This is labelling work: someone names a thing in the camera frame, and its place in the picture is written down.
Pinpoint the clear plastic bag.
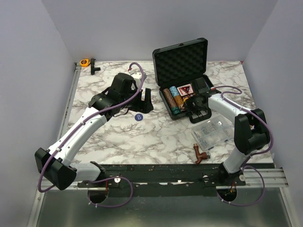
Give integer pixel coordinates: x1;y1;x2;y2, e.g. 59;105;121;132
191;115;234;150

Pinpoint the brown faucet tap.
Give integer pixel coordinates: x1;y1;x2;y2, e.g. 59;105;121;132
193;143;210;165

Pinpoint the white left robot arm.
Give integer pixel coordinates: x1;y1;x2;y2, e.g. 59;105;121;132
35;73;153;192

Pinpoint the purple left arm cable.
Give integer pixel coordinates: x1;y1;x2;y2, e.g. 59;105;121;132
37;62;145;208

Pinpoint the black poker set case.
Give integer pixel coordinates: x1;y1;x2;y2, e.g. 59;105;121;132
152;38;213;123

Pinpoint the blue small blind button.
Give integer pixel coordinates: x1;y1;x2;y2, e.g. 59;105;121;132
134;113;143;122

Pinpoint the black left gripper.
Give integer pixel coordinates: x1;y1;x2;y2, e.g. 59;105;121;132
121;86;154;114

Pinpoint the brown chip stack row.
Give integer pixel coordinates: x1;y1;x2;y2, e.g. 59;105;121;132
162;88;180;114

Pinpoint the black t-shaped tool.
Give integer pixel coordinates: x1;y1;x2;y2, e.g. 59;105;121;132
90;58;101;75

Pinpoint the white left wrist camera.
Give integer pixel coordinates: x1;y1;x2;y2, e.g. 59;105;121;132
128;70;146;86

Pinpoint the black triangular all-in button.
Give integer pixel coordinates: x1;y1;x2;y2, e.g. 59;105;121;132
178;84;193;95

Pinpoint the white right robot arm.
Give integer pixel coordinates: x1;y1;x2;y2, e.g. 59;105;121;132
185;77;274;185

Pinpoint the orange tape measure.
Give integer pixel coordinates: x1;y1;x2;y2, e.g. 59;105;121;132
80;59;91;68

